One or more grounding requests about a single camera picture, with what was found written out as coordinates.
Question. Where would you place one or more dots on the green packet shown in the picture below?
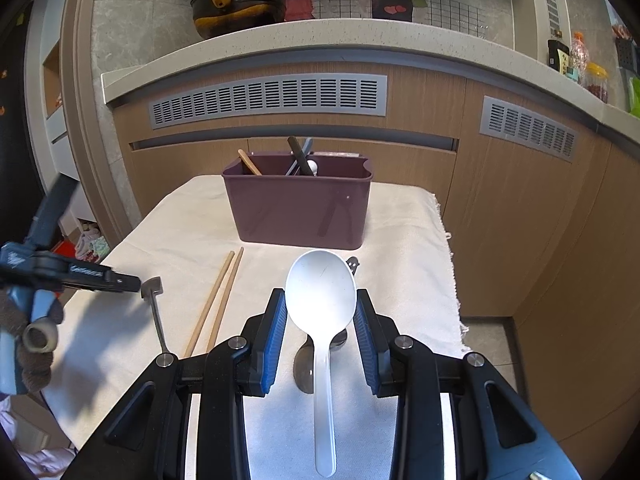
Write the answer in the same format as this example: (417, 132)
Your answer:
(635, 95)

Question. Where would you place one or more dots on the dark sauce pouch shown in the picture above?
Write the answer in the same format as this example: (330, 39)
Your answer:
(557, 57)

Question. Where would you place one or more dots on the black countertop rack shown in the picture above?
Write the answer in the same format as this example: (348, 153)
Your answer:
(625, 52)

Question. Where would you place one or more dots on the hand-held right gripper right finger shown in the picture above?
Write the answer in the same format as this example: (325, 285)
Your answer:
(367, 345)

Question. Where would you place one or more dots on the black plastic spoon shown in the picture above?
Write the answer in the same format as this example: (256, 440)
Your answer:
(294, 146)

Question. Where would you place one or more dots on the wooden kitchen cabinet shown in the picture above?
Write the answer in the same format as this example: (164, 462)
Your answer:
(500, 235)

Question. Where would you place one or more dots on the short grey cabinet vent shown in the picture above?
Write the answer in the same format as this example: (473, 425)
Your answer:
(530, 127)

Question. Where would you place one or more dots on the red box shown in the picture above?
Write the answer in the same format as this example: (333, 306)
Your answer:
(62, 251)

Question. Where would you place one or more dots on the speckled white countertop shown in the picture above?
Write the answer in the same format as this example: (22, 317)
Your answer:
(350, 35)

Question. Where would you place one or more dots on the pale pink clothing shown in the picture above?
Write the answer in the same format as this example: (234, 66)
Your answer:
(30, 460)

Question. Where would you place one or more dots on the bottle with orange cap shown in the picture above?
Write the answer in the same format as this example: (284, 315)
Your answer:
(577, 55)

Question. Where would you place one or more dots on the black yellow cooking pot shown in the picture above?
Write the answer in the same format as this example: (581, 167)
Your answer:
(240, 5)

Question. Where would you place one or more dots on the colourful patterned bag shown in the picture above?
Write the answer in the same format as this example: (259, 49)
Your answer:
(92, 249)

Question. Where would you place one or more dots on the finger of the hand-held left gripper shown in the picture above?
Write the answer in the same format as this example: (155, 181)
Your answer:
(120, 282)

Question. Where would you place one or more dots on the wooden spoon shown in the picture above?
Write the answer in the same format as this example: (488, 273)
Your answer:
(247, 161)

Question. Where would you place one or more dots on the jar with yellow lid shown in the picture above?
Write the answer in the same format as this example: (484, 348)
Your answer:
(597, 85)

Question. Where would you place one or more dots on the wooden chopstick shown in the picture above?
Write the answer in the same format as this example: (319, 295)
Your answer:
(208, 305)
(225, 295)

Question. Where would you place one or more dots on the white shelf unit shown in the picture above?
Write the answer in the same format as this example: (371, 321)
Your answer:
(55, 110)

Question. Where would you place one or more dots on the long grey cabinet vent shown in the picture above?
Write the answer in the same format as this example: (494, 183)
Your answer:
(270, 100)

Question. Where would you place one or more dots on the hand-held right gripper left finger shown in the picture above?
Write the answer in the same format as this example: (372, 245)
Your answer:
(274, 345)

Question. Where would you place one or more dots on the grey soup spoon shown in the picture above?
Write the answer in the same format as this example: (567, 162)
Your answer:
(312, 166)

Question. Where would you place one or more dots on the purple utensil holder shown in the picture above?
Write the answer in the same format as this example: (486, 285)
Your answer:
(295, 210)

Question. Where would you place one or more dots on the white plastic spoon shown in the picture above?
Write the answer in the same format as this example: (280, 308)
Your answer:
(320, 290)

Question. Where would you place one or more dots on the person's left hand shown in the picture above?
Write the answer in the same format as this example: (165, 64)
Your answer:
(35, 372)

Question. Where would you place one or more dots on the cream tablecloth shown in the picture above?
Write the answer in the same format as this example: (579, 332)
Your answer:
(410, 270)

